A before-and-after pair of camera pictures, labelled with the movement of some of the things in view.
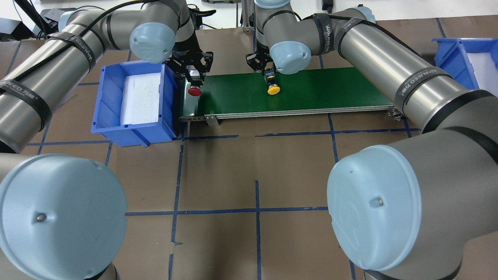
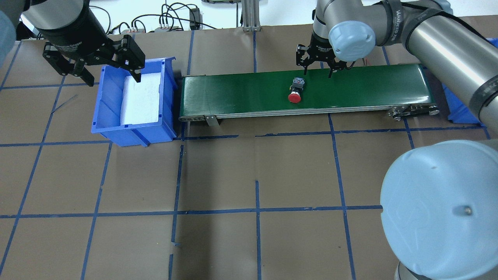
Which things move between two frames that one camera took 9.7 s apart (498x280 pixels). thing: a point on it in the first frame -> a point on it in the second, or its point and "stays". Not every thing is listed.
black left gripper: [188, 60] -> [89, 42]
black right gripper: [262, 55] -> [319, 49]
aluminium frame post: [248, 7] stays
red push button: [195, 90] -> [297, 87]
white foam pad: [140, 98] stays
